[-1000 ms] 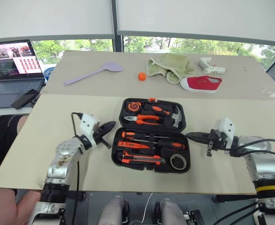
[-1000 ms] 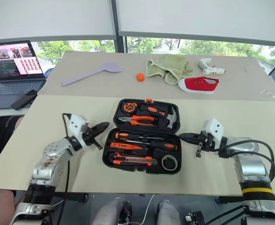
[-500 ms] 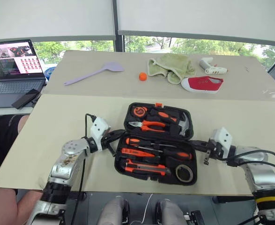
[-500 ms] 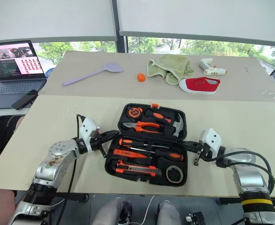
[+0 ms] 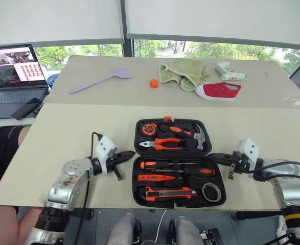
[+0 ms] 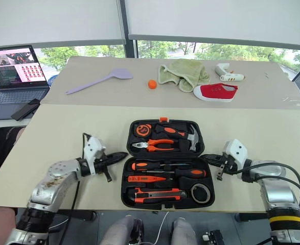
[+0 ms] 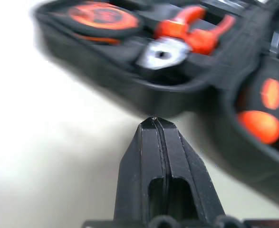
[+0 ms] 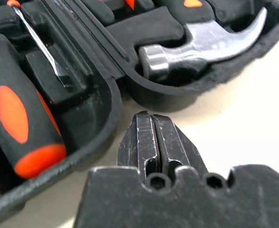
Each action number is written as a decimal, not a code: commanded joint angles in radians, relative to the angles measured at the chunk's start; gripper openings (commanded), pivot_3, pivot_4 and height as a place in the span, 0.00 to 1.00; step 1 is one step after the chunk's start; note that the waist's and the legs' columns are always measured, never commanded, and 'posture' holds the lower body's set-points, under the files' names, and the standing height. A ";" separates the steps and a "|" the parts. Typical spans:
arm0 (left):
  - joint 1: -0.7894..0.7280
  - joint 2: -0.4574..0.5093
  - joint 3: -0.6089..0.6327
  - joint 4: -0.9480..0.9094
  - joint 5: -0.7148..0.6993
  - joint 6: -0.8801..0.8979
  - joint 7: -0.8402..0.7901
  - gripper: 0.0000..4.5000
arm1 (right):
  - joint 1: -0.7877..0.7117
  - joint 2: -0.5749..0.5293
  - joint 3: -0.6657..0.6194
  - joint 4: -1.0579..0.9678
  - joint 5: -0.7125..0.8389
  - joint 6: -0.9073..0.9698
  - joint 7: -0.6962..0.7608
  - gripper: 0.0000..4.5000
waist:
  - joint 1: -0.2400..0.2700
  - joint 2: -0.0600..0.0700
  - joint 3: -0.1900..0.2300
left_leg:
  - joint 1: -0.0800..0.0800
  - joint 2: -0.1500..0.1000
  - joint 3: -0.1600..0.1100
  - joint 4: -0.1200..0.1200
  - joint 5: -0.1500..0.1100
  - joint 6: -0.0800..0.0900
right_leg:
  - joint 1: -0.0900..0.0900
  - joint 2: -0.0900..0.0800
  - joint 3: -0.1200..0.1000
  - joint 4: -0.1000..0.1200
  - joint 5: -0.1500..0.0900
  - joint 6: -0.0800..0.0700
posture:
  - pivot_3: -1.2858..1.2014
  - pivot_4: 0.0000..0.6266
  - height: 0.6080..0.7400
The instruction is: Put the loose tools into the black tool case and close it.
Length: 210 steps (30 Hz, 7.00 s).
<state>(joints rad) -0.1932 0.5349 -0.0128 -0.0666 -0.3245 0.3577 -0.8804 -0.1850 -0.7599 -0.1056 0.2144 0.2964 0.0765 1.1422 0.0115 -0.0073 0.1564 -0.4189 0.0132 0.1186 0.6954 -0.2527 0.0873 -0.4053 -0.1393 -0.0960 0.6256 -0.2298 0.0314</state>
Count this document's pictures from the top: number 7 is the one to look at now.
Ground black tool case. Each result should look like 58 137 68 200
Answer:
33 0 279 189

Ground orange black tape measure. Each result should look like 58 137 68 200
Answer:
66 0 140 45

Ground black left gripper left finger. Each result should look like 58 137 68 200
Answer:
114 117 166 223

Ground flathead screwdriver black orange handle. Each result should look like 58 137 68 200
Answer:
234 71 279 146

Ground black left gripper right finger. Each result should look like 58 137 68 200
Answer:
156 117 223 223

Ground orange handled pliers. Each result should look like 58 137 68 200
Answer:
135 5 237 70

